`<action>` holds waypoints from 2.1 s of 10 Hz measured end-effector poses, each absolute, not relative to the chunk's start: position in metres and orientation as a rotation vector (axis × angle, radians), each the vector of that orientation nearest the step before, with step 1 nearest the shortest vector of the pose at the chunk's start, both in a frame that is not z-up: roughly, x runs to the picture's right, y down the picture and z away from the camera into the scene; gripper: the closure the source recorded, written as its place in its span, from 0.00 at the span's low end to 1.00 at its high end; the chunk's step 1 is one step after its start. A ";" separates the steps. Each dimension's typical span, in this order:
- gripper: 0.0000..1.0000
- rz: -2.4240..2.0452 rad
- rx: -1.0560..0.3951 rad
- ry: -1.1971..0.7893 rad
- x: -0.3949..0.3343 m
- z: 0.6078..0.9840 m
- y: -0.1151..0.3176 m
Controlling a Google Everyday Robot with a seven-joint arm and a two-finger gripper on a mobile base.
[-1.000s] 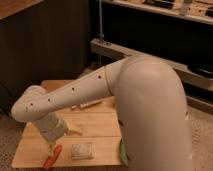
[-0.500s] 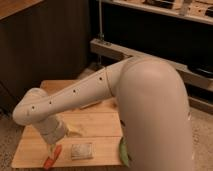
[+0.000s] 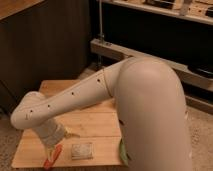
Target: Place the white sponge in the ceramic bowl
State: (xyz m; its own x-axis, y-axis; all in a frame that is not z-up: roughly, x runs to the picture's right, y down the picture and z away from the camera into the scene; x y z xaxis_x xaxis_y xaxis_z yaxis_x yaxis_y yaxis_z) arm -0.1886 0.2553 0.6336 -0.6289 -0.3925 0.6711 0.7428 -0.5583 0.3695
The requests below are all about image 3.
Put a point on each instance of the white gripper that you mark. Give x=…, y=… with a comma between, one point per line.
x=52, y=133

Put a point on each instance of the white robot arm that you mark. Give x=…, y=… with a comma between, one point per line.
x=150, y=104

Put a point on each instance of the white sponge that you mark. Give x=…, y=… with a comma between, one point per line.
x=82, y=151

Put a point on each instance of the orange carrot toy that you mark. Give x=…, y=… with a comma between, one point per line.
x=49, y=164

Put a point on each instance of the dark wooden cabinet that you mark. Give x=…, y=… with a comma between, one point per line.
x=49, y=41

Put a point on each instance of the vertical metal pole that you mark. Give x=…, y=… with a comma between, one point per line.
x=101, y=35

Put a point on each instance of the upper shelf with clutter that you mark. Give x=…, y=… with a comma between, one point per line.
x=200, y=11

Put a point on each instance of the metal beam rail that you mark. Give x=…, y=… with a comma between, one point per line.
x=117, y=52

